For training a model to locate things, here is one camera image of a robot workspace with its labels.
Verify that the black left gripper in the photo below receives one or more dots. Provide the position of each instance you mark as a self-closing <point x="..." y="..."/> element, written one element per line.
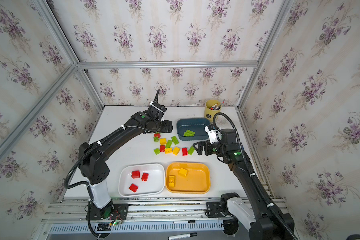
<point x="167" y="126"/>

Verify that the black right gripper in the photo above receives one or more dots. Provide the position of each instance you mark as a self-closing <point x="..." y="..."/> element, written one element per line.
<point x="205" y="146"/>

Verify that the yellow curved lego brick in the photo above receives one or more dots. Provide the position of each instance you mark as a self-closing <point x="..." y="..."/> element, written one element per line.
<point x="171" y="182"/>

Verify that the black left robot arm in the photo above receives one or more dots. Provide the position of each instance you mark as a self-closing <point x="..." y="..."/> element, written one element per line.
<point x="91" y="169"/>

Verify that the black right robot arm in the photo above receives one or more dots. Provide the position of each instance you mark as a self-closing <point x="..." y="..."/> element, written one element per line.
<point x="263" y="219"/>

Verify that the dark teal plastic bin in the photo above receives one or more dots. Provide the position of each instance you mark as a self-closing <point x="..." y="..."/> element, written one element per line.
<point x="196" y="125"/>

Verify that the yellow plastic tray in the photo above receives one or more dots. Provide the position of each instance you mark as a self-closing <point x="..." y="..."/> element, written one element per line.
<point x="197" y="181"/>

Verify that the yellow pen cup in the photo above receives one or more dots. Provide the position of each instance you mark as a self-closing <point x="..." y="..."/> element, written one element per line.
<point x="211" y="108"/>

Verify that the white plastic tray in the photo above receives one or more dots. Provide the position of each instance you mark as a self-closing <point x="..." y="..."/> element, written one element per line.
<point x="154" y="185"/>

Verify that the black marker pen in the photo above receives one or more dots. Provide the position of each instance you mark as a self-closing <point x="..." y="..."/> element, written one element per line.
<point x="182" y="236"/>

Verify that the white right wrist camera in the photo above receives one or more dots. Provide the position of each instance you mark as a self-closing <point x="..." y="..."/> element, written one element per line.
<point x="213" y="132"/>

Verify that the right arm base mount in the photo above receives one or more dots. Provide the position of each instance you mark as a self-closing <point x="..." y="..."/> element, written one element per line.
<point x="220" y="209"/>

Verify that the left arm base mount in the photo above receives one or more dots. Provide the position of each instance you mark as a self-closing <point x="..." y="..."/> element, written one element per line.
<point x="114" y="214"/>

